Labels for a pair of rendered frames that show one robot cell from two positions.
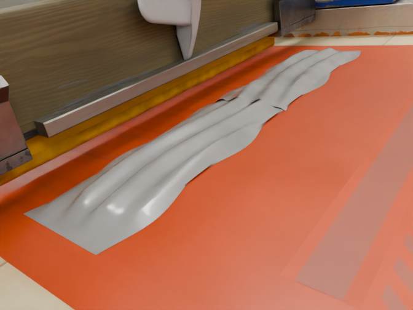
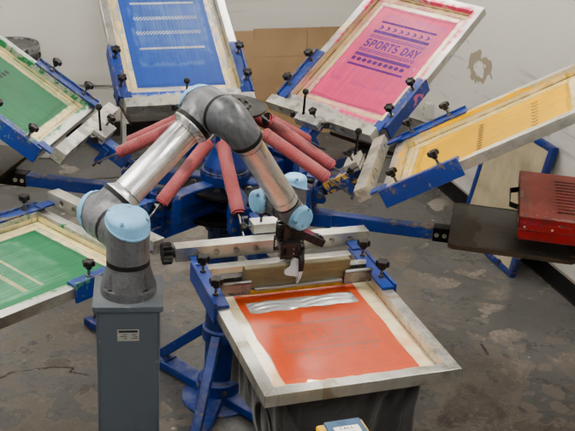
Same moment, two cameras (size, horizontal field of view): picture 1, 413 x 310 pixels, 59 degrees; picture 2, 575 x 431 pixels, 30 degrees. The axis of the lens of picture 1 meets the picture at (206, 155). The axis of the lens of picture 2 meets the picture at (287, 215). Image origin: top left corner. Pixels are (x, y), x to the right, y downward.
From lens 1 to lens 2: 3.16 m
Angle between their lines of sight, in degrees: 25
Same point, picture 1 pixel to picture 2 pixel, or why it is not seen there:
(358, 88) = (328, 310)
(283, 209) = (277, 320)
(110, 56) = (275, 278)
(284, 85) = (317, 301)
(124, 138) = (271, 296)
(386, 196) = (290, 325)
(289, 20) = (349, 279)
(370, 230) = (282, 326)
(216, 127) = (286, 304)
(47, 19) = (263, 270)
